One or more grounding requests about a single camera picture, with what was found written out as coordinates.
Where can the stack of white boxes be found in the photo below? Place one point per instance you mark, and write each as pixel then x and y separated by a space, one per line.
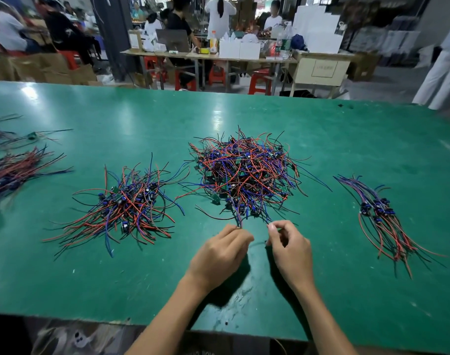
pixel 319 29

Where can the row of cardboard boxes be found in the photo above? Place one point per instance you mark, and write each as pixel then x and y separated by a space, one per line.
pixel 44 70

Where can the person's left hand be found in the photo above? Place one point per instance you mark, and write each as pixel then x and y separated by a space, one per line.
pixel 219 259

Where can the dark pillar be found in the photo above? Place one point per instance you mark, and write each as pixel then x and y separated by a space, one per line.
pixel 115 33

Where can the long wooden work table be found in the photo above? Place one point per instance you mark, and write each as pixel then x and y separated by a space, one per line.
pixel 203 55

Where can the person's right forearm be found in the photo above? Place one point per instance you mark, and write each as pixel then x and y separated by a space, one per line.
pixel 325 321

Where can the red plastic stool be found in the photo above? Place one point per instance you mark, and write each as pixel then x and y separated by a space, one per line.
pixel 70 59
pixel 155 68
pixel 217 76
pixel 260 81

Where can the dark blue bag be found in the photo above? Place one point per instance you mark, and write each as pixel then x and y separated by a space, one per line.
pixel 298 43

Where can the person's left forearm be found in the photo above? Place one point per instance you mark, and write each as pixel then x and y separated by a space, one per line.
pixel 169 321

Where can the person's right hand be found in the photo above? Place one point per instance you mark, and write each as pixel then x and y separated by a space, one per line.
pixel 293 255

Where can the row of white containers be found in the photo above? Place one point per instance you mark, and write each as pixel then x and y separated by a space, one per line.
pixel 240 49

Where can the grey laptop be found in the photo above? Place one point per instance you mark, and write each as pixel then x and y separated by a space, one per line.
pixel 173 40

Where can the cream cabinet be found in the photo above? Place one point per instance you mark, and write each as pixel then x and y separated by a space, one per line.
pixel 321 71

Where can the brown cardboard box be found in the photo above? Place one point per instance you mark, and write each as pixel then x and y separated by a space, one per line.
pixel 363 66

